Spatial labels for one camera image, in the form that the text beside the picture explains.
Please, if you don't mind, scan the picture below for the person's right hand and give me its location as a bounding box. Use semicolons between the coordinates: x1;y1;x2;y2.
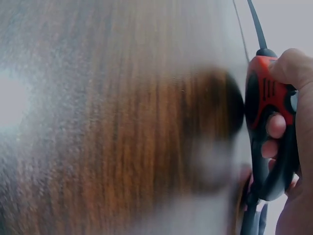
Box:
261;47;313;235

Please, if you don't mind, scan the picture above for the orange and black power tool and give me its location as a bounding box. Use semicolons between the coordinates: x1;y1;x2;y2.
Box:
240;48;302;235

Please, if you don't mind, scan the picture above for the black power cable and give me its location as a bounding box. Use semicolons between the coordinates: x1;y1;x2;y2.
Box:
246;0;268;50

